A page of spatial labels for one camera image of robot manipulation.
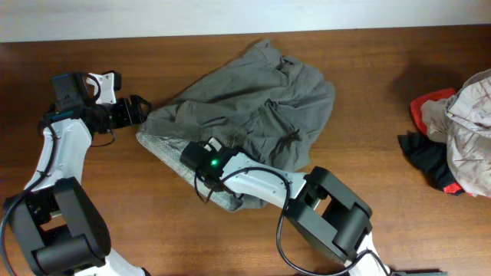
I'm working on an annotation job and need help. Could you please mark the grey shorts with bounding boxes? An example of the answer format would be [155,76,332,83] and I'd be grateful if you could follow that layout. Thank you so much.
[136,40,335,196]

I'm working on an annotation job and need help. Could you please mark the black garment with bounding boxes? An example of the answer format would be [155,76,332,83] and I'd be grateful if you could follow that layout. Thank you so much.
[397,132,465,196]

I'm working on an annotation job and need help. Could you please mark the beige crumpled garment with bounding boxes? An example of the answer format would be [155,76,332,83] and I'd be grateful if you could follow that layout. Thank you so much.
[421,69,490,197]

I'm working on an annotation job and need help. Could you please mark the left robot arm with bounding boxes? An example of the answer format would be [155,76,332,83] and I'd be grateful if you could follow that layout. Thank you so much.
[1,71,151,275]

